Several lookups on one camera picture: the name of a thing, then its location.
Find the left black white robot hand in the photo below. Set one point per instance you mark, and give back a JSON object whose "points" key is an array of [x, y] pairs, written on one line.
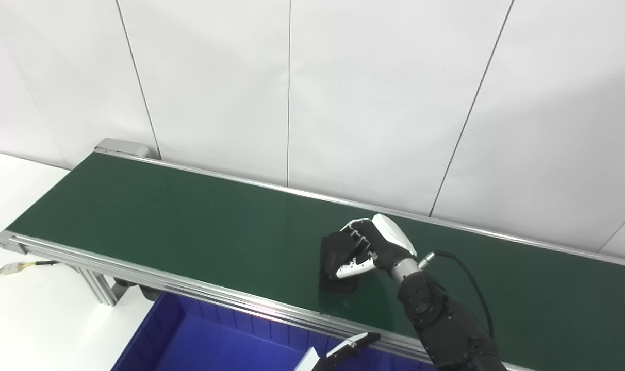
{"points": [[328, 361]]}

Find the green conveyor belt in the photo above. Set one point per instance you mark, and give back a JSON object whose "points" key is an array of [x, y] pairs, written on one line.
{"points": [[188, 226]]}

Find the aluminum conveyor leg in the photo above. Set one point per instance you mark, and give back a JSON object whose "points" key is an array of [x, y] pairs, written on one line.
{"points": [[98, 288]]}

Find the black cylinder block part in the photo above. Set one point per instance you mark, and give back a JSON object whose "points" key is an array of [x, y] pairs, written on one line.
{"points": [[335, 284]]}

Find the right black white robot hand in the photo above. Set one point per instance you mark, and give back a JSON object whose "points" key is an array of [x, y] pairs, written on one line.
{"points": [[387, 242]]}

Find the blue plastic bin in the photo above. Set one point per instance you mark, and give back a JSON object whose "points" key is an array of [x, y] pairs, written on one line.
{"points": [[214, 345]]}

